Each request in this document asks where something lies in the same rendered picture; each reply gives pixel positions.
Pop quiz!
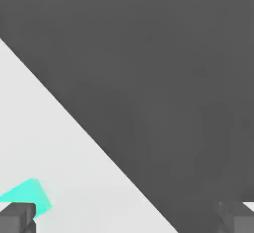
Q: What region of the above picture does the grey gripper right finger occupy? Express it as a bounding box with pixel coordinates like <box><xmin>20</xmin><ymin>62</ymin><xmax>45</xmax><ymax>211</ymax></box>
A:
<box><xmin>215</xmin><ymin>201</ymin><xmax>254</xmax><ymax>233</ymax></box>

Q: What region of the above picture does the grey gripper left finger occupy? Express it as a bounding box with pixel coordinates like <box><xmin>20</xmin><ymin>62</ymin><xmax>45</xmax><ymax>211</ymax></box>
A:
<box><xmin>0</xmin><ymin>201</ymin><xmax>37</xmax><ymax>233</ymax></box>

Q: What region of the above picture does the small cyan cube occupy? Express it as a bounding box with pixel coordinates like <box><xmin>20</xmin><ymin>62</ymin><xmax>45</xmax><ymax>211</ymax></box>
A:
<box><xmin>0</xmin><ymin>178</ymin><xmax>53</xmax><ymax>220</ymax></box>

